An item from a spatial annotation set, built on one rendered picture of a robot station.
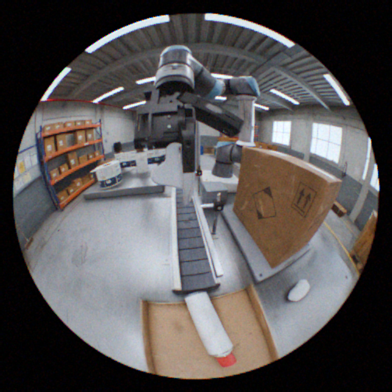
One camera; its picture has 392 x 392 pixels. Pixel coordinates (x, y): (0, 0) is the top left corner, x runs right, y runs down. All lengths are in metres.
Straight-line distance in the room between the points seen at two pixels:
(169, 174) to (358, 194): 5.25
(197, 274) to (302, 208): 0.27
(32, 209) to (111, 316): 4.42
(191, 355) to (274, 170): 0.47
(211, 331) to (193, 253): 0.20
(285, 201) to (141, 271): 0.41
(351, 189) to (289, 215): 5.04
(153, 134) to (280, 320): 0.47
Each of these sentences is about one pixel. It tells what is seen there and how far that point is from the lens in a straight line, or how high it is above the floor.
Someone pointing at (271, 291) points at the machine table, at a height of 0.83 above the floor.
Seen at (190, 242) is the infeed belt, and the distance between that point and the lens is 0.33.
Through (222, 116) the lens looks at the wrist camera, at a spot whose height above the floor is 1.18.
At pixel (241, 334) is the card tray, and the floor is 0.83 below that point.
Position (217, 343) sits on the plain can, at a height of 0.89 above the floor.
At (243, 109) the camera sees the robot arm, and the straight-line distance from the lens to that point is 0.65.
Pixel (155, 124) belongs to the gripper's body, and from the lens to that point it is 0.16.
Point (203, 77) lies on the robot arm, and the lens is 0.32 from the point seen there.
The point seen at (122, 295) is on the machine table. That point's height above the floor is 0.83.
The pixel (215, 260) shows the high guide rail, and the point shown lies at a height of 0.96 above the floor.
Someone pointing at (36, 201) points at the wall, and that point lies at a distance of 4.68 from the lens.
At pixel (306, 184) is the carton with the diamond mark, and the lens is 0.25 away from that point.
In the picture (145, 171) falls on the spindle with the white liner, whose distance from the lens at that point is 0.84.
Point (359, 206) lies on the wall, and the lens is 5.19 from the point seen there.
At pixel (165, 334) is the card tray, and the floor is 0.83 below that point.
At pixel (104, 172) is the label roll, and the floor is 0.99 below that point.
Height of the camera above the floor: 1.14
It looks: 30 degrees down
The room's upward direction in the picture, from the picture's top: straight up
